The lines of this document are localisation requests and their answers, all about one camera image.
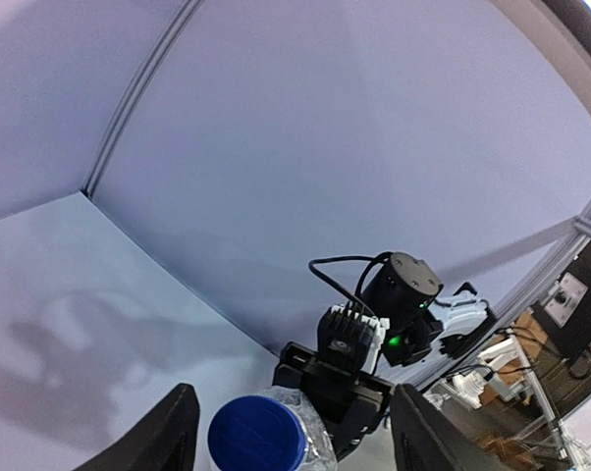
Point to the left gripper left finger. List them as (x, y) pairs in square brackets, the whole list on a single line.
[(163, 439)]

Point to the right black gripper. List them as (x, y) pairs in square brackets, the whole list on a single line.
[(350, 407)]

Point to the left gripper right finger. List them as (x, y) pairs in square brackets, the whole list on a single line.
[(424, 439)]

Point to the blue bottle cap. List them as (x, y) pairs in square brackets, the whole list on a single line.
[(256, 433)]

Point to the clear bottle blue label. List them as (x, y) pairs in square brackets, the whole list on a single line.
[(318, 451)]

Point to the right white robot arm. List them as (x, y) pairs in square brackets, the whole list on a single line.
[(394, 311)]

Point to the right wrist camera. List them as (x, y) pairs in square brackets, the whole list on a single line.
[(351, 341)]

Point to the right aluminium corner post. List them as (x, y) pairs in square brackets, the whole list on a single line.
[(134, 91)]

